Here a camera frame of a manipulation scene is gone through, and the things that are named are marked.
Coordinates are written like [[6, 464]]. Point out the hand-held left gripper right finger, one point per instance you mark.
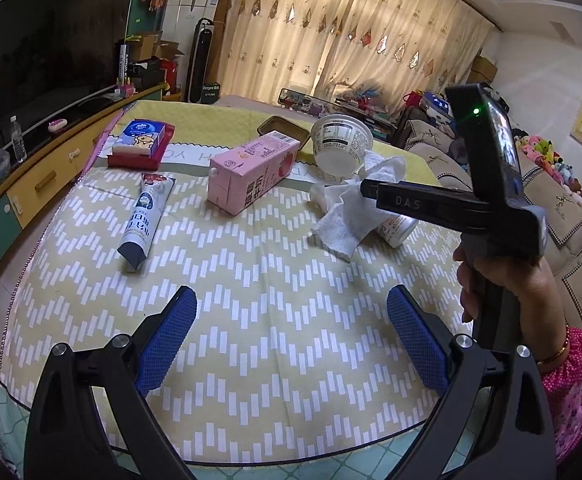
[[418, 345]]

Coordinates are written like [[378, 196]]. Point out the pile of plush toys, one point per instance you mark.
[[546, 152]]

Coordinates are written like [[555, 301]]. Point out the open cardboard boxes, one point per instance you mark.
[[146, 45]]

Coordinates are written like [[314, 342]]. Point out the red container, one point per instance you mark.
[[172, 72]]

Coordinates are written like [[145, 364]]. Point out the stacked cardboard boxes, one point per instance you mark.
[[483, 67]]

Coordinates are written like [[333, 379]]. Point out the person's right hand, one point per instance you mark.
[[536, 300]]

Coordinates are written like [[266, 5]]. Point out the white paper bowl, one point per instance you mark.
[[341, 147]]

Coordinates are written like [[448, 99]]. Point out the clear plastic water bottle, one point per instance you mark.
[[18, 140]]

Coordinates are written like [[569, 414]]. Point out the tall black white box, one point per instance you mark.
[[122, 65]]

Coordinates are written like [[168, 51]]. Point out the dark green box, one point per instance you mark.
[[211, 92]]

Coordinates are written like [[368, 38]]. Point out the black tower fan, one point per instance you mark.
[[202, 55]]

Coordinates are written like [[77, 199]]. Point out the small pink box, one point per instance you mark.
[[123, 91]]

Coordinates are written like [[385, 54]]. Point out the cream embroidered curtain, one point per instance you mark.
[[421, 35], [281, 25]]

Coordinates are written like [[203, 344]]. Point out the large black television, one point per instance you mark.
[[46, 50]]

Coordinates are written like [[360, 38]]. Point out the low glass table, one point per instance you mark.
[[296, 100]]

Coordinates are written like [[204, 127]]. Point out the yellow green television stand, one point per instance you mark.
[[36, 180]]

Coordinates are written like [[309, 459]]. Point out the small pink toy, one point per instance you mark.
[[59, 125]]

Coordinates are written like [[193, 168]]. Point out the blue tissue pack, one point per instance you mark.
[[143, 136]]

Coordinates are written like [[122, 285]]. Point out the pile of books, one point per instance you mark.
[[366, 110]]

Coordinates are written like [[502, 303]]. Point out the white paper towel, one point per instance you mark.
[[343, 220]]

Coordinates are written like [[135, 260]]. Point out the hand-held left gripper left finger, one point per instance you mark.
[[166, 345]]

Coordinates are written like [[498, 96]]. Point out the brown rectangular tray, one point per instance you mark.
[[281, 124]]

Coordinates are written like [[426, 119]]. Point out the beige fabric sofa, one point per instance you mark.
[[571, 220]]

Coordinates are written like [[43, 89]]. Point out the person's right forearm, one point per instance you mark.
[[566, 395]]

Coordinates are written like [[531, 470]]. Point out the pink milk carton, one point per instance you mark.
[[251, 170]]

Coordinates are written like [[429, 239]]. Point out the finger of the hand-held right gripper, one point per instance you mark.
[[416, 202]]

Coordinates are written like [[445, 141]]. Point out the white standing air conditioner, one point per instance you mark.
[[191, 10]]

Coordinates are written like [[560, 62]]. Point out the blue star patterned bag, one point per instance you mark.
[[436, 105]]

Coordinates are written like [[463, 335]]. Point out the white paper cup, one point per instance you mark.
[[396, 230]]

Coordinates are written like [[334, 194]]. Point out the white blue toothpaste tube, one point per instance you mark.
[[143, 220]]

